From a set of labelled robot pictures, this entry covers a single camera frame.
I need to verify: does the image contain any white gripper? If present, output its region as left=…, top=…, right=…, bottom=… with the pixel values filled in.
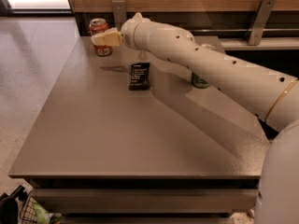
left=91, top=12, right=150, bottom=50

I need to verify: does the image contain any orange soda can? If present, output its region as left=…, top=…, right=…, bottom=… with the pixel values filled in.
left=89, top=18, right=113, bottom=57

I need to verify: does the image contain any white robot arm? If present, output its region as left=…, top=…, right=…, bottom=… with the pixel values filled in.
left=92, top=12, right=299, bottom=224

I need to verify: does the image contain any green soda can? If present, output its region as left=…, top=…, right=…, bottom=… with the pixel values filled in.
left=191, top=73, right=209, bottom=89

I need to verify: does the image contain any black snack bar wrapper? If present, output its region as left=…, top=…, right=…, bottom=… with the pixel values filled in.
left=129, top=63, right=150, bottom=91

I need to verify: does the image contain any grey table drawer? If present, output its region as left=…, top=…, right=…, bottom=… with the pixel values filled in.
left=32, top=189, right=257, bottom=214

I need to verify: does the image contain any green bag in basket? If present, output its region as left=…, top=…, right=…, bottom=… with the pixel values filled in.
left=33, top=203, right=63, bottom=224

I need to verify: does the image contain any black object bottom left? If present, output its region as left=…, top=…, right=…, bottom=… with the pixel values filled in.
left=0, top=185, right=28, bottom=224

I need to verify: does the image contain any left metal bracket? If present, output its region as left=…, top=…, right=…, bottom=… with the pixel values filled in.
left=112, top=0, right=127, bottom=30

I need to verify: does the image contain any metal bracket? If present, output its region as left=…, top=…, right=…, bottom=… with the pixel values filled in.
left=248, top=0, right=277, bottom=46
left=112, top=0, right=127, bottom=30

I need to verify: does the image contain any right metal bracket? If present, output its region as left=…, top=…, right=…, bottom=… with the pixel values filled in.
left=248, top=0, right=277, bottom=46

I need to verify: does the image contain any black wire basket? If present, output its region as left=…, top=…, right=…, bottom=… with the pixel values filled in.
left=19, top=194, right=36, bottom=224

